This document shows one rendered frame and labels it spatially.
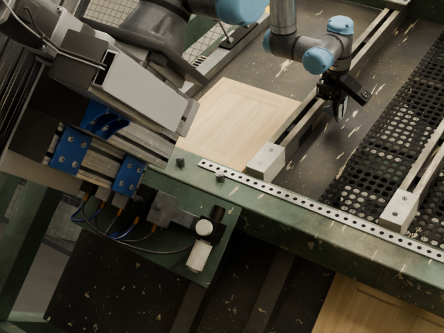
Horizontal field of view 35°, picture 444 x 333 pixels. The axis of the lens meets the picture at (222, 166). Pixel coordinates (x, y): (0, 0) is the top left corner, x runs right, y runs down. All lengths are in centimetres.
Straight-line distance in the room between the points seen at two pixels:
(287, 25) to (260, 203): 50
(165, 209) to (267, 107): 59
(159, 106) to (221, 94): 108
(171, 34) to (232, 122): 80
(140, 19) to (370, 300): 105
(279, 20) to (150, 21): 57
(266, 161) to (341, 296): 45
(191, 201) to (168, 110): 70
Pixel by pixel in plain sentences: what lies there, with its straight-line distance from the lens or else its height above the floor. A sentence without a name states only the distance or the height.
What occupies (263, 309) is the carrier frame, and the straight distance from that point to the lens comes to 210.
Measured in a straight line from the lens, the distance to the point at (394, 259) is 182.
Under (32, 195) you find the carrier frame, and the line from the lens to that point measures 233.
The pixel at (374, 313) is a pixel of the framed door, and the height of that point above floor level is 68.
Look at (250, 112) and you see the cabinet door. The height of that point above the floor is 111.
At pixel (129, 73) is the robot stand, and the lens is 120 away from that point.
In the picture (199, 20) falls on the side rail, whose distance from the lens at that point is 278.
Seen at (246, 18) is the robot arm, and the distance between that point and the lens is 147.
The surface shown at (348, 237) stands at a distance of 185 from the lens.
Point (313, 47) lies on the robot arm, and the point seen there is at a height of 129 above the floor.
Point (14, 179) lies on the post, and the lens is 218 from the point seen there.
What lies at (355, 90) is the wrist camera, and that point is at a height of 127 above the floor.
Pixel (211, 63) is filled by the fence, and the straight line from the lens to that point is 249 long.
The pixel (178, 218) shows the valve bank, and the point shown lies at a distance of 195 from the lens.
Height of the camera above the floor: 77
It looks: 4 degrees up
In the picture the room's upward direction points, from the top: 23 degrees clockwise
